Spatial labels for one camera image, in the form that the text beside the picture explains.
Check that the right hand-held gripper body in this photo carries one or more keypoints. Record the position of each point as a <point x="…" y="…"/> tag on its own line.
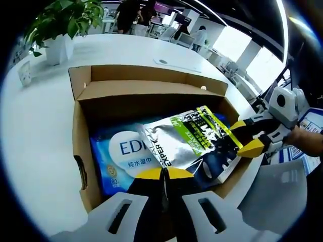
<point x="287" y="111"/>

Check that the white background office chair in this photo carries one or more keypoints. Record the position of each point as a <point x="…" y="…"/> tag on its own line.
<point x="185" y="39"/>

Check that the brown cardboard shoe box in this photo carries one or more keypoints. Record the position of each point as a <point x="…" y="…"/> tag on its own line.
<point x="151" y="95"/>

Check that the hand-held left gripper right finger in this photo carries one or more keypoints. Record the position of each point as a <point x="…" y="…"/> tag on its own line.
<point x="191" y="221"/>

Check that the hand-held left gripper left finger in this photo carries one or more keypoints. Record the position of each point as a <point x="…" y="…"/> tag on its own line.
<point x="138" y="216"/>

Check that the dark blue printed package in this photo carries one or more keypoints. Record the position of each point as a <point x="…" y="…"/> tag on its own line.
<point x="214" y="169"/>

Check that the straight ceiling light strip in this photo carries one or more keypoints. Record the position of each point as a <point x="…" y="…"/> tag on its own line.
<point x="283" y="30"/>

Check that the green potted plant white pot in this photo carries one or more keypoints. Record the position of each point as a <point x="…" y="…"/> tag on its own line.
<point x="68" y="17"/>

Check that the silver green refill pouch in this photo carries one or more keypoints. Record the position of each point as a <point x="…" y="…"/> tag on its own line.
<point x="176" y="141"/>

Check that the white table socket strip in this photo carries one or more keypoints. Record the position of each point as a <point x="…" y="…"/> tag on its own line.
<point x="163" y="61"/>

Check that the person's right hand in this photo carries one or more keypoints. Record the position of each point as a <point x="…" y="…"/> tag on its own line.
<point x="297" y="137"/>

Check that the blue wall poster board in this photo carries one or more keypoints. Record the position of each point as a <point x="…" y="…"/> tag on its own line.
<point x="313" y="121"/>

